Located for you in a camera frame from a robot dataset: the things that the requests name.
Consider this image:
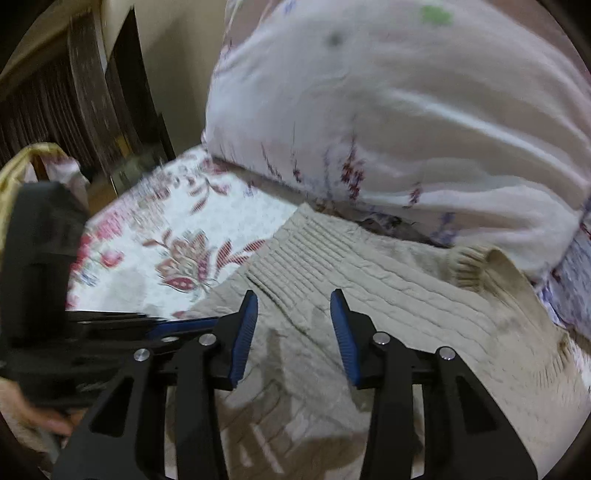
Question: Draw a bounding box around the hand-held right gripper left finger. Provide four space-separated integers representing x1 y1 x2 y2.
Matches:
52 290 259 480

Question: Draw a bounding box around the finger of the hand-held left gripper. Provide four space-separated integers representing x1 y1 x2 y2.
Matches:
65 310 222 354

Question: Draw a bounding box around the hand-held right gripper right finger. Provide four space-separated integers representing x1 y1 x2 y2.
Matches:
329 289 539 480

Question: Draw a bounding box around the beige cable knit sweater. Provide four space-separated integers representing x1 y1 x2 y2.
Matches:
171 203 591 480

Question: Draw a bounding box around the person's left hand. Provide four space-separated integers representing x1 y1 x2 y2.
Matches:
0 381 84 437

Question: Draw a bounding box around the floral bed sheet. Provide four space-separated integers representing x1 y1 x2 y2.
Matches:
65 143 305 324

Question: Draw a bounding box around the dark curtain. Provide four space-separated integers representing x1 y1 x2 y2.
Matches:
0 51 100 171

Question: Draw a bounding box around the dark wooden cabinet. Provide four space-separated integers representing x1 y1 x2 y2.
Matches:
67 7 176 195

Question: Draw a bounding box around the pink sprig print pillow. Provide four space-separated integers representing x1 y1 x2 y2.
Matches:
201 0 591 282

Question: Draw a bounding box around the lavender tree print pillow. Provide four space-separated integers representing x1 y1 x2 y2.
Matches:
536 226 591 342

